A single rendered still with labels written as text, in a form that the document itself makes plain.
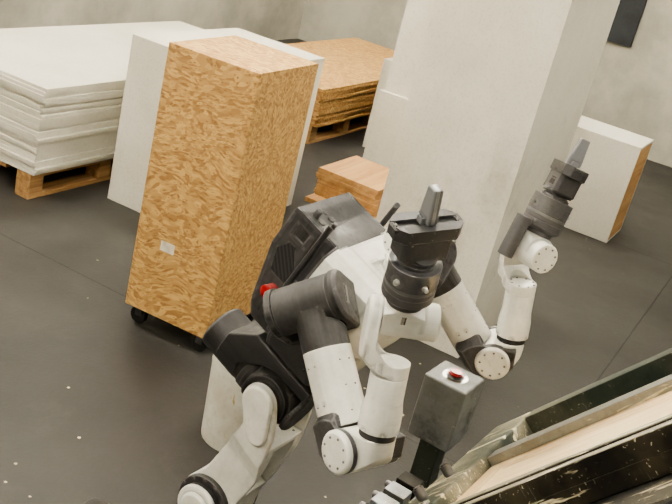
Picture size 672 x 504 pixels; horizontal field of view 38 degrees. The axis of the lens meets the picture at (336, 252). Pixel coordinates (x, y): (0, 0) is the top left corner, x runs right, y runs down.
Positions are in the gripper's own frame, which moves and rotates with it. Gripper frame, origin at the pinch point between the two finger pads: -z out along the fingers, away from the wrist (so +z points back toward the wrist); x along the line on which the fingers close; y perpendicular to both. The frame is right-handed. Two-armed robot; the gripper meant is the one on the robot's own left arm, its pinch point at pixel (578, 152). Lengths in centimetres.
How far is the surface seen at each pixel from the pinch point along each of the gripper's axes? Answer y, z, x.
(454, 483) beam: -6, 74, 11
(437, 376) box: -4, 65, -30
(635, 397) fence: -29, 40, 18
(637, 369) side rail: -38, 38, -5
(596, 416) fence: -26, 48, 13
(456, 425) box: -13, 74, -26
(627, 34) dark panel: -244, -143, -762
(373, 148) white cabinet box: -23, 46, -451
